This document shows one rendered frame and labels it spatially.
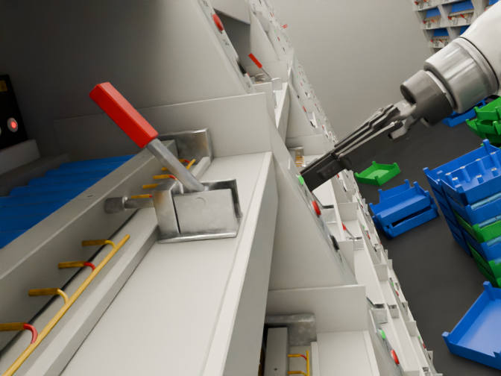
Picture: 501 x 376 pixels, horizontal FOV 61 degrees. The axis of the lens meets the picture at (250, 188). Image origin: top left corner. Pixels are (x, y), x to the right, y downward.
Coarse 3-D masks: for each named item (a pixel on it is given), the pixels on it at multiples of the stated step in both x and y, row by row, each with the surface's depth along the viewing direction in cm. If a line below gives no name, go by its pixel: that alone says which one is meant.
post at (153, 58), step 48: (0, 0) 35; (48, 0) 35; (96, 0) 34; (144, 0) 34; (192, 0) 34; (0, 48) 36; (48, 48) 36; (96, 48) 36; (144, 48) 35; (192, 48) 35; (48, 96) 37; (144, 96) 36; (192, 96) 36; (48, 144) 39; (288, 192) 38; (288, 240) 39; (288, 288) 41
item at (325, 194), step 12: (288, 144) 107; (300, 144) 107; (312, 144) 107; (300, 156) 106; (312, 156) 107; (300, 168) 98; (324, 192) 80; (324, 204) 74; (336, 204) 73; (336, 216) 68; (336, 228) 64; (336, 240) 60; (348, 240) 49; (348, 252) 49; (348, 264) 50
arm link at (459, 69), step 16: (448, 48) 57; (464, 48) 55; (432, 64) 57; (448, 64) 55; (464, 64) 55; (480, 64) 54; (448, 80) 55; (464, 80) 55; (480, 80) 55; (496, 80) 55; (448, 96) 57; (464, 96) 56; (480, 96) 56
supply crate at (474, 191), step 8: (496, 152) 163; (488, 160) 164; (472, 168) 165; (488, 168) 165; (440, 176) 165; (456, 176) 167; (472, 176) 166; (488, 176) 160; (448, 184) 159; (464, 184) 163; (472, 184) 160; (480, 184) 147; (488, 184) 147; (496, 184) 147; (448, 192) 164; (456, 192) 151; (464, 192) 148; (472, 192) 148; (480, 192) 148; (488, 192) 148; (496, 192) 148; (464, 200) 149; (472, 200) 149
